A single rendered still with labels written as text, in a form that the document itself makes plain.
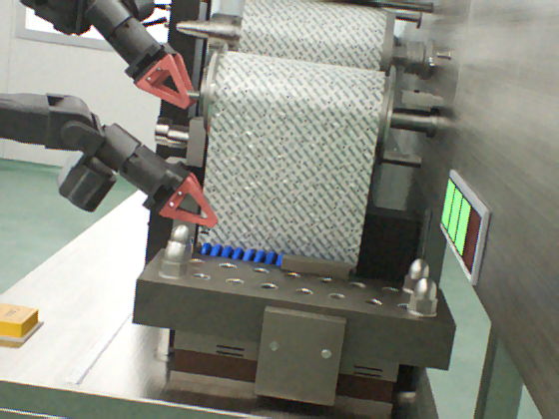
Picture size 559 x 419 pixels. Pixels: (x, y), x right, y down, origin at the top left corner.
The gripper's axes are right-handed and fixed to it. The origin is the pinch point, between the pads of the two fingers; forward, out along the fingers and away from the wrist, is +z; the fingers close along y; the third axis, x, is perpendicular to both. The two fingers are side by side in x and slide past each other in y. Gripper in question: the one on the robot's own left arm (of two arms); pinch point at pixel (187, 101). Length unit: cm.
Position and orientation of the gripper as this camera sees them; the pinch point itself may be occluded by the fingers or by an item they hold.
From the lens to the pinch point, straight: 136.0
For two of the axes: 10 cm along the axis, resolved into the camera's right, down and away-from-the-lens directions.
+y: -0.6, 1.8, -9.8
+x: 7.3, -6.6, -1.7
